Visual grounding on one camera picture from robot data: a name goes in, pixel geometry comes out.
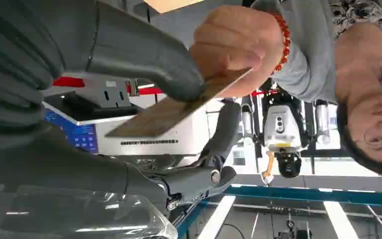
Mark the person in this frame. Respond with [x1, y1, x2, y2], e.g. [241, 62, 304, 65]
[250, 0, 382, 177]

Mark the person's left hand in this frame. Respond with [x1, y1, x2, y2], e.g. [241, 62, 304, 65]
[189, 4, 286, 99]

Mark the blue steel beam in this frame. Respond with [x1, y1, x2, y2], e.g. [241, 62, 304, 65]
[174, 184, 382, 238]

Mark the silver kiosk terminal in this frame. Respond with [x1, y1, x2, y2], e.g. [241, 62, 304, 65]
[42, 73, 218, 169]

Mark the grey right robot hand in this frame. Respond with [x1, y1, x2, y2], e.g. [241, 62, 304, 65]
[0, 0, 242, 213]

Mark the white humanoid robot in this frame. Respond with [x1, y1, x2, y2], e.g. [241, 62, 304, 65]
[240, 89, 332, 185]

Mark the red barrier belt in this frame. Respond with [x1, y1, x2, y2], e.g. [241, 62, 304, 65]
[52, 77, 279, 97]

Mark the clear plastic hand cover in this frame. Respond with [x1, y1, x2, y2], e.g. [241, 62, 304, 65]
[0, 184, 179, 239]

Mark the red bead bracelet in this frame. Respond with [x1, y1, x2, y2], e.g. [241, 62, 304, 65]
[270, 13, 292, 75]

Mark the white ceiling light strip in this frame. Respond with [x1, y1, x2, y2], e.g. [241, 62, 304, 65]
[197, 195, 236, 239]
[322, 201, 360, 239]

